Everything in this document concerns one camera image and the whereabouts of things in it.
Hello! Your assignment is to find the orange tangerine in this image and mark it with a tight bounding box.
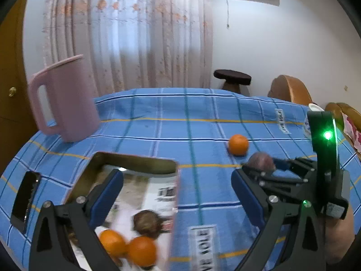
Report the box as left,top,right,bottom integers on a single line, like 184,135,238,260
99,229,128,258
228,134,249,156
127,236,157,268

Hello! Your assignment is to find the large purple mangosteen fruit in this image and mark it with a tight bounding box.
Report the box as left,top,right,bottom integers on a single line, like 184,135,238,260
133,210,167,239

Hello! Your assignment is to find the person's right hand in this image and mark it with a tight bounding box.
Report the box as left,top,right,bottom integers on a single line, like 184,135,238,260
325,206,355,265

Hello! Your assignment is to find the pink floral cloth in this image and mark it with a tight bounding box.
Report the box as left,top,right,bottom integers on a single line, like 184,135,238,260
341,113,361,154

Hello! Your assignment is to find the black smartphone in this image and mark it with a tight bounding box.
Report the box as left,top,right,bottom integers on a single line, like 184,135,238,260
10,171,41,234

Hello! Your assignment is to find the printed paper in tin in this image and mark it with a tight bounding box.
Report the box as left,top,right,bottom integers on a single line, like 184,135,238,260
70,171,179,271

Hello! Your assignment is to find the white blue-patterned mug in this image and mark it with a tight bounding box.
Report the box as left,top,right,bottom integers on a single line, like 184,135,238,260
303,103,324,140

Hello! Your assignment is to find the brown leather sofa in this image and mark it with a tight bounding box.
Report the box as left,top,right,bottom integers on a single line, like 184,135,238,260
326,102,361,153

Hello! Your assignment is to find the brown leather chair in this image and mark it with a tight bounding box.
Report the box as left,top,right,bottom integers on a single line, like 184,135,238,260
267,75,313,106

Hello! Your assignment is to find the blue plaid tablecloth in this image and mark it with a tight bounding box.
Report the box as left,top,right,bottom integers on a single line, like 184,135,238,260
1,88,316,270

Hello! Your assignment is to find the pink plastic pitcher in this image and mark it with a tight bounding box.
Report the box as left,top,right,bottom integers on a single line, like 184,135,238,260
28,54,100,143

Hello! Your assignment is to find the wooden door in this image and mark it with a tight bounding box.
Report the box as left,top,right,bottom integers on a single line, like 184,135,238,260
0,0,38,171

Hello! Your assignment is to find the dark round stool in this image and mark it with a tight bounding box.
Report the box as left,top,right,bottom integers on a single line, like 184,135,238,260
213,69,252,94

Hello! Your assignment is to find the brass door knob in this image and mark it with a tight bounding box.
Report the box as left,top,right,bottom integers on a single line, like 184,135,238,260
9,87,16,97

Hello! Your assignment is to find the floral sheer curtain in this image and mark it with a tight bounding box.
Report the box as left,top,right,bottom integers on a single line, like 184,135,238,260
43,0,212,96

